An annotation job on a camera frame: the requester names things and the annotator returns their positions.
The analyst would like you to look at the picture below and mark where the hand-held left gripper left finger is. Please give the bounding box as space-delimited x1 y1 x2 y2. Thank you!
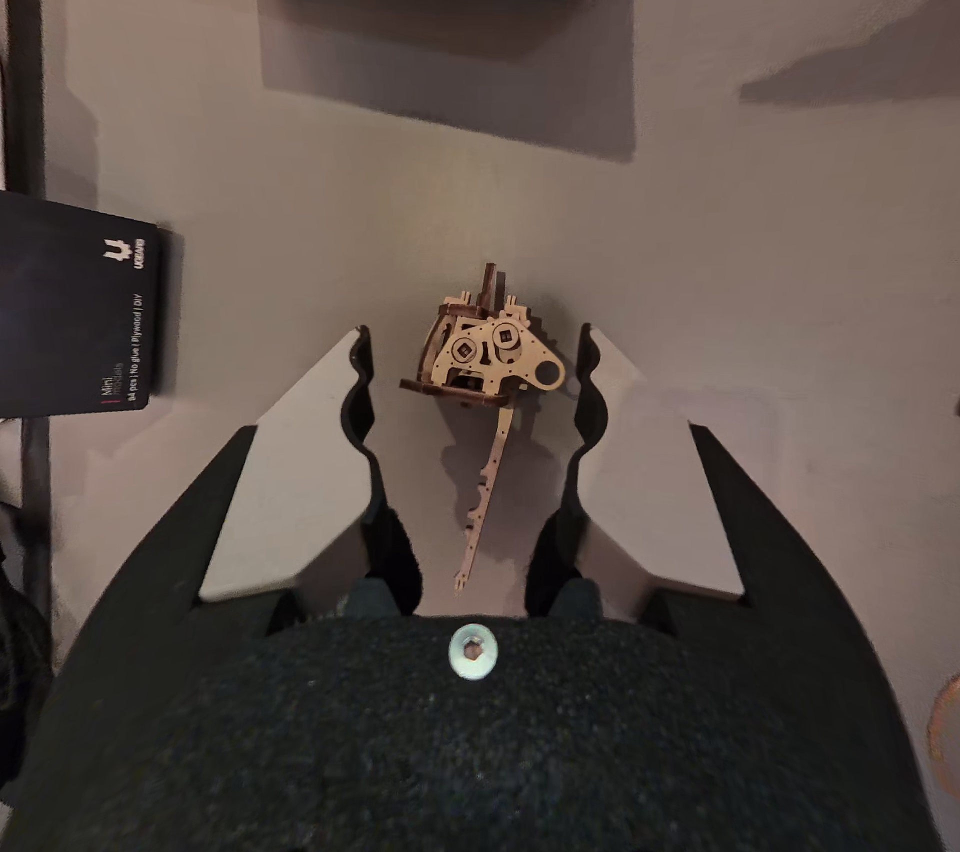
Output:
196 323 425 617

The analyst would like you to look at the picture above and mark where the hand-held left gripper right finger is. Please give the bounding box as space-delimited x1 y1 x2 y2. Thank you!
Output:
523 321 746 617

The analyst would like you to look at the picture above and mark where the wooden mechanical model with lever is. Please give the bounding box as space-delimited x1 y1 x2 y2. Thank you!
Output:
397 261 567 597

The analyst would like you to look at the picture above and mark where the black cardboard box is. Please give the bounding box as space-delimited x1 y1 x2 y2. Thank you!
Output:
0 190 162 418

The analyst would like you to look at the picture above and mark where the dark cloth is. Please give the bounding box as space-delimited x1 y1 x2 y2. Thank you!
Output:
0 499 55 789

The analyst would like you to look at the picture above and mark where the tan round ring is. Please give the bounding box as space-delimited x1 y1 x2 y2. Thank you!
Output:
926 672 960 789

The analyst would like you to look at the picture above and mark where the black metal post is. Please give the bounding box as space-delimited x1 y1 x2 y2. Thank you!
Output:
0 0 54 621

